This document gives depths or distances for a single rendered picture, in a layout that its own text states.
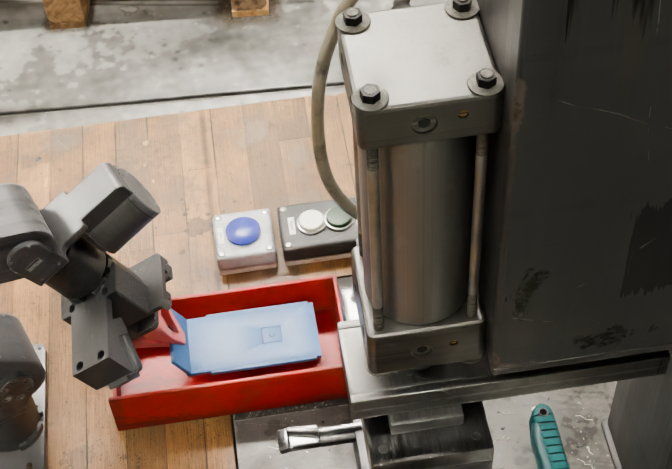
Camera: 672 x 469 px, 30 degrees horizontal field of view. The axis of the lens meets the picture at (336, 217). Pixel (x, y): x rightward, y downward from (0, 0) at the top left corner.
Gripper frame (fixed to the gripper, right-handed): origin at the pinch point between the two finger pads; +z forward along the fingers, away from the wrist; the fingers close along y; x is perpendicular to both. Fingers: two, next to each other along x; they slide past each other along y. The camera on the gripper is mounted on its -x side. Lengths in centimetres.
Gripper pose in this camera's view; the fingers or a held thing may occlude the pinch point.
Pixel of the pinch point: (177, 337)
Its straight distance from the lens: 132.1
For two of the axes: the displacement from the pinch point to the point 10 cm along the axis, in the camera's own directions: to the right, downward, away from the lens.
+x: -1.5, -7.5, 6.4
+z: 5.2, 4.9, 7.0
